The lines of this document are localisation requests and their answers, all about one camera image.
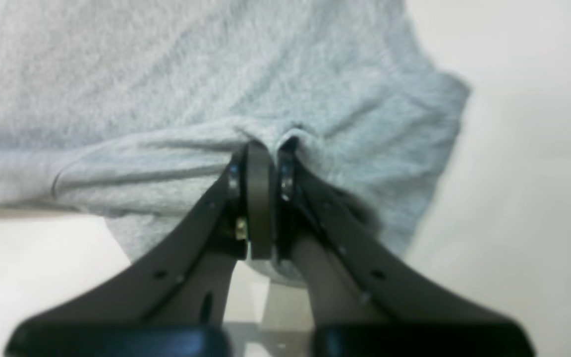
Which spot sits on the grey T-shirt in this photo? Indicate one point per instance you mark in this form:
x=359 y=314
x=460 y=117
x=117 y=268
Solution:
x=130 y=109

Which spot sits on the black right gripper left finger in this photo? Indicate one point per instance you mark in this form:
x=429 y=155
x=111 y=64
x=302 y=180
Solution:
x=171 y=302

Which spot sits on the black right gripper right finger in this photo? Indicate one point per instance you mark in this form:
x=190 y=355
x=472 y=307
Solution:
x=365 y=301

